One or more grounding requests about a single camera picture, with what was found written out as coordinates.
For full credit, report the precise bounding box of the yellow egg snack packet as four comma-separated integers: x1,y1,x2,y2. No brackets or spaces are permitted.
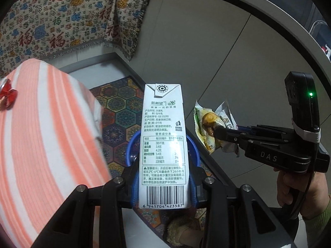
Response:
194,100,240,157

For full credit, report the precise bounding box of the white milk carton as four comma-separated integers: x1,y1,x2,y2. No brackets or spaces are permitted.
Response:
139,83,190,209

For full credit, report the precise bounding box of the green knit sleeve forearm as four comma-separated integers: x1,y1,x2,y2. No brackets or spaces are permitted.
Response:
303,203,330,247

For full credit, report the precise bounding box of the right hand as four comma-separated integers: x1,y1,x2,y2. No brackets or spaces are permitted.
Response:
276,169,331,219

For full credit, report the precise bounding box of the fuzzy brown slipper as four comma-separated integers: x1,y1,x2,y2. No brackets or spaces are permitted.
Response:
163,217,204,247

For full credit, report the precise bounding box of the pink striped tablecloth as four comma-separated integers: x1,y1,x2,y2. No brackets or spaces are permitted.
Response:
1,59,111,247

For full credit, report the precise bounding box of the blue mesh waste basket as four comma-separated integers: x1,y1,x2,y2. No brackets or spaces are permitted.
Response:
126,131,201,208

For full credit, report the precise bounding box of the crushed red can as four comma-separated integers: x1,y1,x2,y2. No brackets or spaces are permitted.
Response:
0,78,18,111

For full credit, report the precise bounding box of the patterned fu character cloth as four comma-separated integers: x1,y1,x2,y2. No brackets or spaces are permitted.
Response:
1,0,149,77

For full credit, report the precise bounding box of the black cable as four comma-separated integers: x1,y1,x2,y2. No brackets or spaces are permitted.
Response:
289,169,315,220

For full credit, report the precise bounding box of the black camera green light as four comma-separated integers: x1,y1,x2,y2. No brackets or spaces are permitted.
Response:
284,71,321,143

